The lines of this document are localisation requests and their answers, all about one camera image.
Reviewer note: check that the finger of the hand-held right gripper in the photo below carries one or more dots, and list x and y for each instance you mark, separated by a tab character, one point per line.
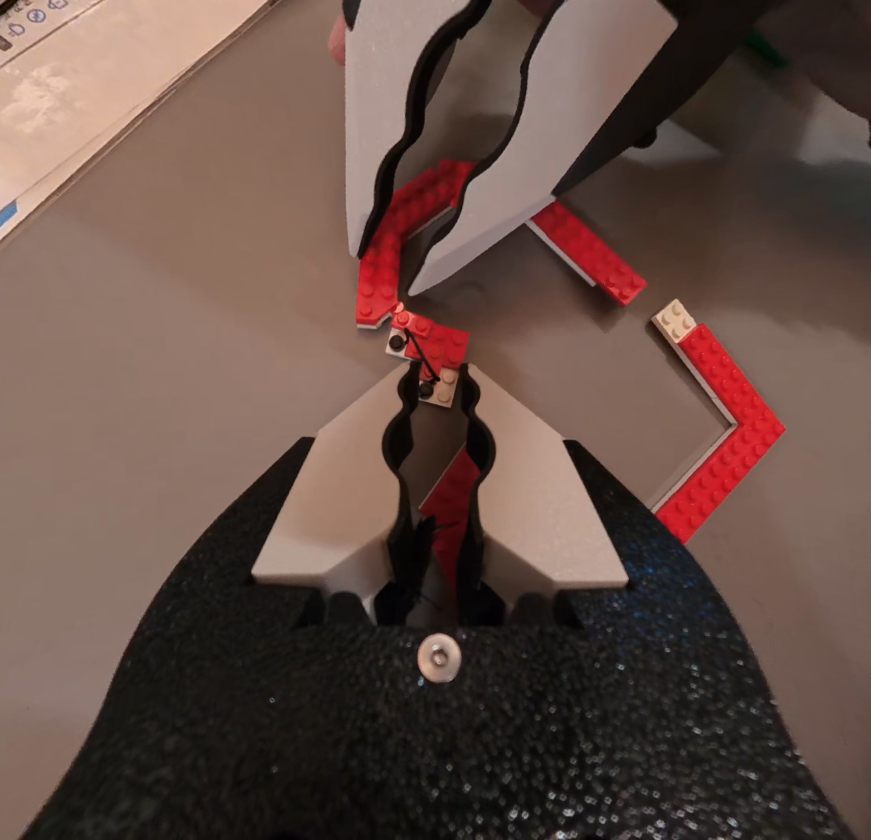
578	105
381	105

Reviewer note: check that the lego instruction booklet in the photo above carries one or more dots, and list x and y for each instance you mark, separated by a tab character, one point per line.
102	105

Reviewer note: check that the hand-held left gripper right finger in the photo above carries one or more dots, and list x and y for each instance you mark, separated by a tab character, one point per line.
544	500

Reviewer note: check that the red straight lego plate strip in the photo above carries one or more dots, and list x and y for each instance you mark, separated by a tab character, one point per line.
592	255

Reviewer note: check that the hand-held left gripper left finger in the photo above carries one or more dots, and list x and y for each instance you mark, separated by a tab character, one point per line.
326	500

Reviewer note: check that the person's right hand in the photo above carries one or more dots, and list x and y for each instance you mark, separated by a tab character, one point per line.
337	44

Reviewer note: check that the small green piece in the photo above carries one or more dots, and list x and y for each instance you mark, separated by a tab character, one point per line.
765	44

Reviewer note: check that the small red lego assembly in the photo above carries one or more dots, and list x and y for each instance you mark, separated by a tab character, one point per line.
442	343

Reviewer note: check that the red angled lego frame piece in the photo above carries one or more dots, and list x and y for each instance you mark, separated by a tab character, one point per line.
735	438

